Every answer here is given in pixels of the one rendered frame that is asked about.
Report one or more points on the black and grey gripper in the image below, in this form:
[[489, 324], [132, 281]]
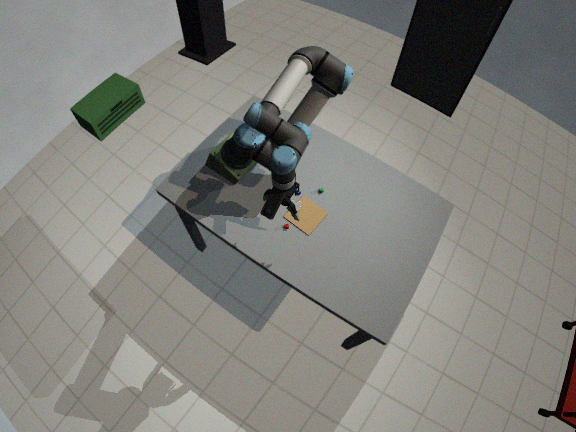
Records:
[[292, 207]]

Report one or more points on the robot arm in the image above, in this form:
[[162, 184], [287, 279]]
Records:
[[331, 76]]

